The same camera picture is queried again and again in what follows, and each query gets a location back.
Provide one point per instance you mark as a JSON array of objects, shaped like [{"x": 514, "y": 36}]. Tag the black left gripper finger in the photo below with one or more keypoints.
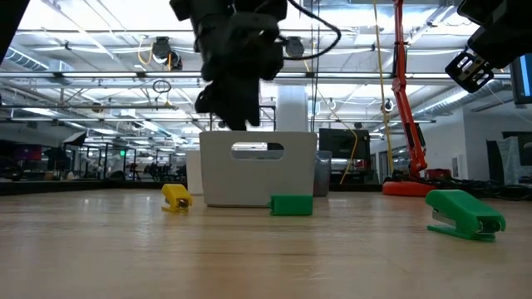
[
  {"x": 230, "y": 108},
  {"x": 251, "y": 104}
]

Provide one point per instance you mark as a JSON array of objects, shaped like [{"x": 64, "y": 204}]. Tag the yellow mini stapler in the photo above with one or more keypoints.
[{"x": 174, "y": 193}]

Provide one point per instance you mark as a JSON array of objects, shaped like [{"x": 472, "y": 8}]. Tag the green mini stapler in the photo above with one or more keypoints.
[
  {"x": 291, "y": 205},
  {"x": 461, "y": 207}
]

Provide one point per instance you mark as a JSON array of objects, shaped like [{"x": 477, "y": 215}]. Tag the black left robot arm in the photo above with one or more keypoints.
[{"x": 216, "y": 8}]

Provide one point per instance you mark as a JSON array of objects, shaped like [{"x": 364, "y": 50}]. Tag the computer monitor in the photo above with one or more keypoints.
[{"x": 524, "y": 83}]

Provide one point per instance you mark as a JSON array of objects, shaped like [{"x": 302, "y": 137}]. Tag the white plastic bin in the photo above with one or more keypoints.
[{"x": 193, "y": 174}]

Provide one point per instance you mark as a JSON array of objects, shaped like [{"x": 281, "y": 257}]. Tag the grey plastic bin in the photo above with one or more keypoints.
[{"x": 257, "y": 182}]

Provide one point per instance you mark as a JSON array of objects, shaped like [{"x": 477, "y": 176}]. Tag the dark translucent plastic bin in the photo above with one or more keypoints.
[{"x": 323, "y": 174}]

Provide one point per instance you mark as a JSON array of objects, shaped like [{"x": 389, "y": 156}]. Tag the red storage box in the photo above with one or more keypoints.
[{"x": 438, "y": 173}]

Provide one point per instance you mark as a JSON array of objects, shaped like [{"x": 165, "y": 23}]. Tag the black rig frame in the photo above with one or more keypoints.
[{"x": 270, "y": 108}]

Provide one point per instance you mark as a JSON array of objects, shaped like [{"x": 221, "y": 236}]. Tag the black wall screen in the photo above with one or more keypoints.
[{"x": 343, "y": 143}]

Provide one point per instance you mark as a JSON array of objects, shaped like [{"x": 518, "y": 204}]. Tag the black aluminium table frame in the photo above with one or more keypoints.
[{"x": 104, "y": 186}]

